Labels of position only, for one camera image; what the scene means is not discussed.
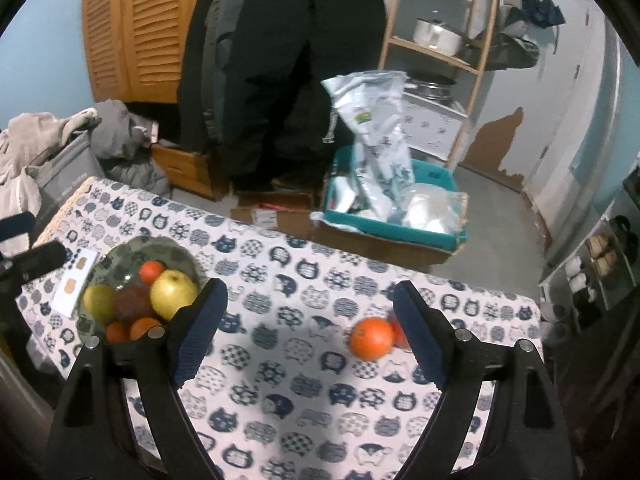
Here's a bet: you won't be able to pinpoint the dark blue hanging cloth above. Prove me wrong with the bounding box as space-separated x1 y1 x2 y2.
520 0 566 28

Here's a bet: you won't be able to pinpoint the grey fabric hamper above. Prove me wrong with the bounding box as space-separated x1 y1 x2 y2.
27 130 106 231

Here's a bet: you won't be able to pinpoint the hanging dark coats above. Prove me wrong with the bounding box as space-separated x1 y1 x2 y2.
175 0 388 191

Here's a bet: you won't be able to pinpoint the beige shoes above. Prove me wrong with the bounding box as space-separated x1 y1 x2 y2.
587 235 618 271

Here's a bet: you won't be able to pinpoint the wooden shelf rack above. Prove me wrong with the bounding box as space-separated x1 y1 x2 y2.
377 0 501 171

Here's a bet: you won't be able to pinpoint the grey jacket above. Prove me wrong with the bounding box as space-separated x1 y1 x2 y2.
92 100 173 198

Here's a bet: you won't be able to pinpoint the beige clothes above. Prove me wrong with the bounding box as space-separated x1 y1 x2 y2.
0 107 101 221

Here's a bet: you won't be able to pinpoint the green hanging cloth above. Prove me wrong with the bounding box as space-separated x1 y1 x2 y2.
487 32 541 68

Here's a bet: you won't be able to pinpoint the white sticker card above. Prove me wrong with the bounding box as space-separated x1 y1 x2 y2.
52 247 101 317

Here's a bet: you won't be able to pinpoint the clear plastic bag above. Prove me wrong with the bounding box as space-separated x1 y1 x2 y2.
400 182 468 236

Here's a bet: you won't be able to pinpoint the white shoes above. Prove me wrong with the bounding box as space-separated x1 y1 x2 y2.
565 257 591 291

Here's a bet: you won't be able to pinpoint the cardboard box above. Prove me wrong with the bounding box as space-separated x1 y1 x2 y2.
312 220 456 273
230 192 326 241

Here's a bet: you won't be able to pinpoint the teal plastic basket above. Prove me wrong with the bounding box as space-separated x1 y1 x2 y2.
322 145 468 251

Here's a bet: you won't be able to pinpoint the wooden louvered cabinet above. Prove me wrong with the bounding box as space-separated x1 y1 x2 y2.
81 0 203 106

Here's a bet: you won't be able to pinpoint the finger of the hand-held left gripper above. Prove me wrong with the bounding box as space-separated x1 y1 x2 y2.
0 241 68 283
0 212 37 245

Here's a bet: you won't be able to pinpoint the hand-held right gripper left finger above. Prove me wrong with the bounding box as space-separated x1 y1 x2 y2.
45 277 228 480

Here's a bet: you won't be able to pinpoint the large dark red apple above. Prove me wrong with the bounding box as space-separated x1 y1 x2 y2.
114 285 153 322

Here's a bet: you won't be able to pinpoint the metal pot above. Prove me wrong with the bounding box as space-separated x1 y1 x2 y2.
407 76 457 103

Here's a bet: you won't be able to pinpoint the white shoe rack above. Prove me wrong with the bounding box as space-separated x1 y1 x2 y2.
537 160 640 341

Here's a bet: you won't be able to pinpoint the printed white plastic bag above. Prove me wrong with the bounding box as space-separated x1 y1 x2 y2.
320 71 416 216

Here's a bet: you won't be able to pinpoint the wooden drawer box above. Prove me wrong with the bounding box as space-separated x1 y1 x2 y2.
150 142 217 201

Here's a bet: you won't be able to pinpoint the white door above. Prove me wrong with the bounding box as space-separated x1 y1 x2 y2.
520 7 623 261

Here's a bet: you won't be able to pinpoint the small red apple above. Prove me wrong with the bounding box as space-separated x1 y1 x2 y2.
387 312 412 351

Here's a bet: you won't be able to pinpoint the white patterned storage box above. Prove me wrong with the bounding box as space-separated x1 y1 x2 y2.
402 92 468 161

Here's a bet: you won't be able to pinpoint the green apple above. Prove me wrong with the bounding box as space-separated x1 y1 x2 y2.
82 284 121 323

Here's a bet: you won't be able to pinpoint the yellow apple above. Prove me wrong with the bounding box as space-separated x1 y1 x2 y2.
150 269 200 322

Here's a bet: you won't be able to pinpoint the cat print tablecloth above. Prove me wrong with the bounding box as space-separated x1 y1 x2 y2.
15 176 543 480

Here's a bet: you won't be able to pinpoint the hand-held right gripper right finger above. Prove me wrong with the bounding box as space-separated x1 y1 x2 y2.
391 280 576 480

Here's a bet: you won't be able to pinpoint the white pot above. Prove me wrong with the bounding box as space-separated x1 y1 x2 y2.
412 17 463 56

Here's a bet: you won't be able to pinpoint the glass bowl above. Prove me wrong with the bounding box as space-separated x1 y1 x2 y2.
75 236 210 361

